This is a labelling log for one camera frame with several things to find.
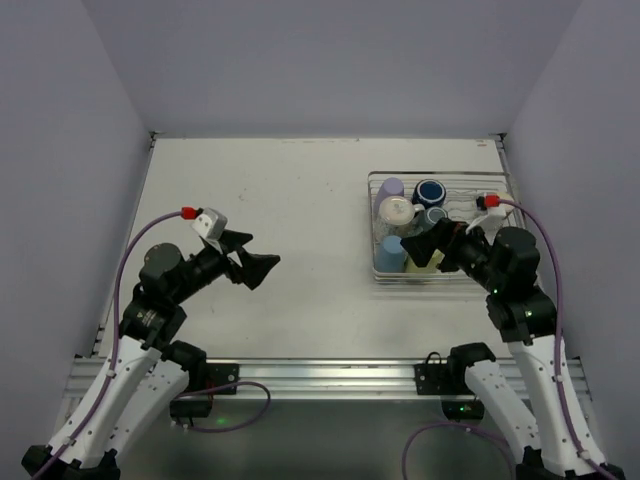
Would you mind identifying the pale yellow-green mug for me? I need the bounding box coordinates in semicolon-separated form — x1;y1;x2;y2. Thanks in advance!
403;249;447;274

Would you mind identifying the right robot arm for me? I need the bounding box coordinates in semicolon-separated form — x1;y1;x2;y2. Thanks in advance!
401;218;625;479

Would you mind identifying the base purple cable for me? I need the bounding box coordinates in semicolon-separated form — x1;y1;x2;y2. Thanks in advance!
169;380;272;433
403;420;516;480

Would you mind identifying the metal wire dish rack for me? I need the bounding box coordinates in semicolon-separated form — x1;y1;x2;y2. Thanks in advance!
367;171;513;290

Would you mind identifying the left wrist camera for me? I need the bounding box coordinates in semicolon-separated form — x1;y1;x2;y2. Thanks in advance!
191;208;228;243

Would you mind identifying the white floral orange-inside mug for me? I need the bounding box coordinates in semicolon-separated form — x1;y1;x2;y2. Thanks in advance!
373;196;425;241

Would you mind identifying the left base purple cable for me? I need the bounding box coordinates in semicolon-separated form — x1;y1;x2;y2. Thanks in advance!
169;380;272;433

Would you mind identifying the grey-teal mug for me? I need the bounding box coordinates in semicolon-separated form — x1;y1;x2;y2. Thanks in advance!
413;206;448;234

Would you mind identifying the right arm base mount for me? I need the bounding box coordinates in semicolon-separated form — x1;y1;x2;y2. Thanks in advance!
413;352;471;396

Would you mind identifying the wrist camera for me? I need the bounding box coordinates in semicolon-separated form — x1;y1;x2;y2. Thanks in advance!
467;193;514;234
191;208;228;243

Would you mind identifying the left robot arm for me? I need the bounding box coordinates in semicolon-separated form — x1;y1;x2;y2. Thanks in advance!
22;230;281;479

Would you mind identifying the aluminium front rail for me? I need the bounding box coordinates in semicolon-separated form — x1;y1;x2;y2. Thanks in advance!
63;357;590;401

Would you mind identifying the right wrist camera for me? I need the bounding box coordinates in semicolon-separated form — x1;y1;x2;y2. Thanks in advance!
467;193;514;234

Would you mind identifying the light blue plastic cup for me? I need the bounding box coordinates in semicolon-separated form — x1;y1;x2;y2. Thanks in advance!
374;235;406;273

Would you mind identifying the lilac plastic cup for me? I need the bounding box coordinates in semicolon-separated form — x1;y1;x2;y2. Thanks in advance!
374;177;404;214

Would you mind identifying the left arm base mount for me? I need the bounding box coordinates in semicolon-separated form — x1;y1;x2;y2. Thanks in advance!
198;362;240;389

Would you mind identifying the dark blue mug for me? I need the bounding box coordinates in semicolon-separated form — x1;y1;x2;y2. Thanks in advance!
411;179;447;208

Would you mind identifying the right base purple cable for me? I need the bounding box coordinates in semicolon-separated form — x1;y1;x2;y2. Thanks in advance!
403;420;516;480

